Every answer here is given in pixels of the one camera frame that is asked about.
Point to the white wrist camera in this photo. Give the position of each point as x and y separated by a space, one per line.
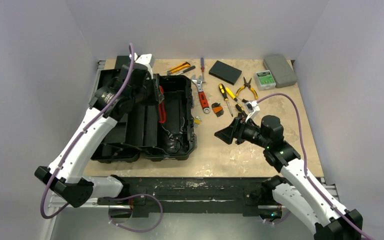
252 108
146 60

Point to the red handled adjustable wrench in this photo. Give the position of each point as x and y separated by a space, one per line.
199 83

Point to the black plastic toolbox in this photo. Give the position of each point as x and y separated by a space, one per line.
139 133

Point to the black orange hex key holder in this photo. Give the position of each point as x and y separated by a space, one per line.
217 109

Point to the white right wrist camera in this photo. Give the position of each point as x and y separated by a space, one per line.
252 108

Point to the black handled pliers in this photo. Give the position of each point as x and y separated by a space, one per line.
173 136

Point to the black yellow stubby screwdriver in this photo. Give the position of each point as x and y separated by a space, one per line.
223 92

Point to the grey plastic case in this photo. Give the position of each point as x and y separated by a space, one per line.
281 71

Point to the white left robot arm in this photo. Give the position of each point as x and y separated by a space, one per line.
133 86

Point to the red black handled tool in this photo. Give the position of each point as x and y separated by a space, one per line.
162 117

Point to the aluminium rail frame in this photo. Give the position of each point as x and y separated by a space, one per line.
54 205

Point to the black flat box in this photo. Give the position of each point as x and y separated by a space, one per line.
225 72

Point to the yellow handled screwdriver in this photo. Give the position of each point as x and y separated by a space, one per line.
234 97

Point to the yellow utility knife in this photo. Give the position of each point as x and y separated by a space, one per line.
178 68

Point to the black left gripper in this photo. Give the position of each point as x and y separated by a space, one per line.
155 97

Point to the black network switch box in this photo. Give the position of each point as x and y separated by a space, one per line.
122 60

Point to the red blue screwdriver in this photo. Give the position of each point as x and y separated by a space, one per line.
202 65

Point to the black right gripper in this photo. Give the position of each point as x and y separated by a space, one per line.
238 130

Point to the green labelled clear box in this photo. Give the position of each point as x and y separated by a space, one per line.
264 80

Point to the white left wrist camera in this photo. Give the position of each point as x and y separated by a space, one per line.
146 60

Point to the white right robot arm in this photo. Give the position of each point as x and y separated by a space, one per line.
296 188

